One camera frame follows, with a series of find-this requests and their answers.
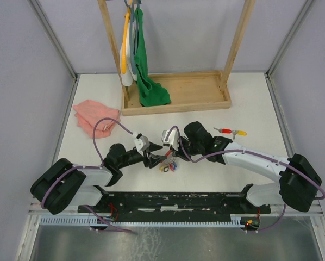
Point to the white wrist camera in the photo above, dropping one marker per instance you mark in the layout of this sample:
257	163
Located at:
141	143
170	138

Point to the red tag key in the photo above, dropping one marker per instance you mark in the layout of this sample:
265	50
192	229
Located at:
223	130

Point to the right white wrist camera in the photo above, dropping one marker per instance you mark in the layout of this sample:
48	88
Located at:
170	138

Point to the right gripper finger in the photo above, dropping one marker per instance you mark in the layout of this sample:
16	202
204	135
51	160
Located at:
180	155
170	149

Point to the white hanging garment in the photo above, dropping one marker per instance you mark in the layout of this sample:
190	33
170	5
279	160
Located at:
128	73

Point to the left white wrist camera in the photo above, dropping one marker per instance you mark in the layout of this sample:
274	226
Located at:
141	143

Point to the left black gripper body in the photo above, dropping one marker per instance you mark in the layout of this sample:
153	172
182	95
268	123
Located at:
145	157

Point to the grey clothes hanger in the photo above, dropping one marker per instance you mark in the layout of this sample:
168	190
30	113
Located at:
134	31

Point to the wooden clothes rack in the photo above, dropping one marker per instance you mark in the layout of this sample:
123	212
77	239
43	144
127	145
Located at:
192	91

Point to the green hanging garment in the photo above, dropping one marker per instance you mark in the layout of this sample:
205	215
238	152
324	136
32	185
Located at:
151	93

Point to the yellow tag key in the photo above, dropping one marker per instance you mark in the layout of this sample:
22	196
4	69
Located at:
238	132

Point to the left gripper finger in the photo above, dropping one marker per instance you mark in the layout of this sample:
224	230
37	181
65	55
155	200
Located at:
155	160
154	147

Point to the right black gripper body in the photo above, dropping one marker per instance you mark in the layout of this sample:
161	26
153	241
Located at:
189	149

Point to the pink folded cloth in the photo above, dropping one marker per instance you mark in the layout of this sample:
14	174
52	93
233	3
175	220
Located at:
89	112

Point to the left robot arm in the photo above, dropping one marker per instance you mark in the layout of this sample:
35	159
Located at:
66	184

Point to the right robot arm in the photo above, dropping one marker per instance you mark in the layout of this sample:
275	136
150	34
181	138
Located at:
294	181

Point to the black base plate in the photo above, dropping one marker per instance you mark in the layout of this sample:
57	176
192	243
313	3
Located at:
176	206

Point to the yellow clothes hanger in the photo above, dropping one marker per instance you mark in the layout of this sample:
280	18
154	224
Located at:
125	58

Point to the grey key holder with rings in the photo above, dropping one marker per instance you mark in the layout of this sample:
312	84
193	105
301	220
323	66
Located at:
169	164

